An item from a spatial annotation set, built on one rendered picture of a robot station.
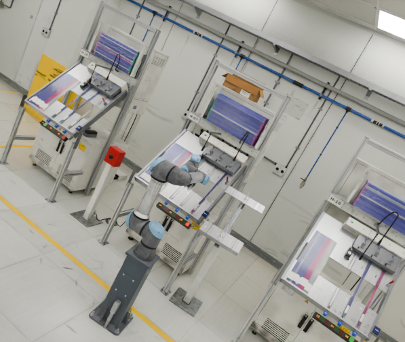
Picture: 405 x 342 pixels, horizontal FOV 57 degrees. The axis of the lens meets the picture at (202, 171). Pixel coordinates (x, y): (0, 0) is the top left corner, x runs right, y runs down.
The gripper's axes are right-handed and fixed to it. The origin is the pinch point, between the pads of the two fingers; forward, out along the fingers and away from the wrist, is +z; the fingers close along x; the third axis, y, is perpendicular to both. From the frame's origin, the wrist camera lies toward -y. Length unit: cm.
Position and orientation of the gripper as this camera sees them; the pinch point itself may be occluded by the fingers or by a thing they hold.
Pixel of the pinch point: (188, 188)
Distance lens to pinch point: 300.7
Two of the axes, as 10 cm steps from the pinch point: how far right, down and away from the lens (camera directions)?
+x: 8.0, 5.1, -3.1
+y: -5.6, 4.6, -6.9
